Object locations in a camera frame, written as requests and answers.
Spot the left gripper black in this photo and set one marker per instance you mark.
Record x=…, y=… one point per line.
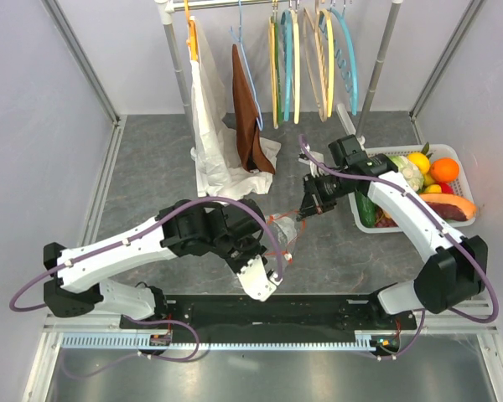
x=255, y=249

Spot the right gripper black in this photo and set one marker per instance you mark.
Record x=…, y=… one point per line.
x=313, y=201

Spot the clear zip top bag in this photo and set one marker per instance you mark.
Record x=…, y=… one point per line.
x=288, y=228

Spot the green cucumber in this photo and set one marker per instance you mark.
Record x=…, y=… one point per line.
x=366, y=210

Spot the orange fruit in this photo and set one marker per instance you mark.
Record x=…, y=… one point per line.
x=444, y=170

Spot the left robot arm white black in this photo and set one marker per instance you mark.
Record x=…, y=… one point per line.
x=84, y=282

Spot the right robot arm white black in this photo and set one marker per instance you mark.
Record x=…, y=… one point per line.
x=454, y=266

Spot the white plastic food basket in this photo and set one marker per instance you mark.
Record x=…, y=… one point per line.
x=460, y=186

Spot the white cloth on hanger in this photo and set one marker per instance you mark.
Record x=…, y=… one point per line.
x=218, y=165

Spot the brown cloth on hanger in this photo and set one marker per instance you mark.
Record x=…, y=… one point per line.
x=248, y=138

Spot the red grapes bunch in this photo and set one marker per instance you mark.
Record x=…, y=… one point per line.
x=384, y=220

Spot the green hanger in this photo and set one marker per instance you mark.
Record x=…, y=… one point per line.
x=277, y=75

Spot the cauliflower with green leaves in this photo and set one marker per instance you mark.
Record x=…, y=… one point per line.
x=409, y=171

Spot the yellow lemon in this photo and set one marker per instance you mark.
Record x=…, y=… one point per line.
x=420, y=161

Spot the red pepper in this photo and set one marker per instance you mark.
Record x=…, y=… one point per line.
x=445, y=188

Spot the papaya slice orange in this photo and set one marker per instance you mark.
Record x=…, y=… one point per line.
x=450, y=206

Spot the cream wooden hanger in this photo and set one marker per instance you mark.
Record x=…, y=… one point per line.
x=297, y=67

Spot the yellow slotted hanger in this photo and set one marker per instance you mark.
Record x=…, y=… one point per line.
x=324, y=40

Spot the yellow wooden hanger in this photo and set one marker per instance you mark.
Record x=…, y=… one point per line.
x=272, y=61

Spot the teal plastic hanger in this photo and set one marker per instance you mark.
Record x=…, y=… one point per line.
x=287, y=37

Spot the orange hanger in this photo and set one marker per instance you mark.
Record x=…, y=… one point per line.
x=192, y=34

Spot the grey clothes rack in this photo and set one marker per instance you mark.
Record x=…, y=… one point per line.
x=167, y=8

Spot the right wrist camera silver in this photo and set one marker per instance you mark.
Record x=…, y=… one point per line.
x=315, y=170

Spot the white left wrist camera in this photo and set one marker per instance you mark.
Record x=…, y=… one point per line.
x=256, y=282

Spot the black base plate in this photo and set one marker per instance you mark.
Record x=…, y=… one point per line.
x=343, y=312

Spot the light blue wire hanger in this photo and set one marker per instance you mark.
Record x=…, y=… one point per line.
x=238, y=39

